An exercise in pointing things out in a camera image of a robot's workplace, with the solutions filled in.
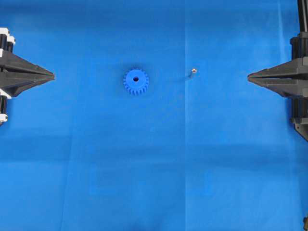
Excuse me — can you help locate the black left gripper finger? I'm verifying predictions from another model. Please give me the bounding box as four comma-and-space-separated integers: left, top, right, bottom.
0, 73, 54, 97
0, 52, 54, 77

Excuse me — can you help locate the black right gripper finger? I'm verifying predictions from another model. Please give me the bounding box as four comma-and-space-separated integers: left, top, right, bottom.
248, 56, 308, 79
248, 77, 308, 98

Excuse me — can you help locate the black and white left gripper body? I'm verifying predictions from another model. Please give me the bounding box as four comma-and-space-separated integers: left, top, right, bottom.
0, 27, 16, 127

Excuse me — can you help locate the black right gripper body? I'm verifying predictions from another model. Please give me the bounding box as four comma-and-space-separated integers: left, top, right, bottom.
289, 32, 308, 141

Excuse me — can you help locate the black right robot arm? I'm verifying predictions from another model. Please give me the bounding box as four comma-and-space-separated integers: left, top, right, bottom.
247, 0, 308, 140

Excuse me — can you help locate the blue plastic small gear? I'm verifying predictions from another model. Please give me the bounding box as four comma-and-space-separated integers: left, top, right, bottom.
123, 68, 149, 95

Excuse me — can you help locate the blue table mat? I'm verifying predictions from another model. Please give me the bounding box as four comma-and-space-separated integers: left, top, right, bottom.
0, 0, 308, 231

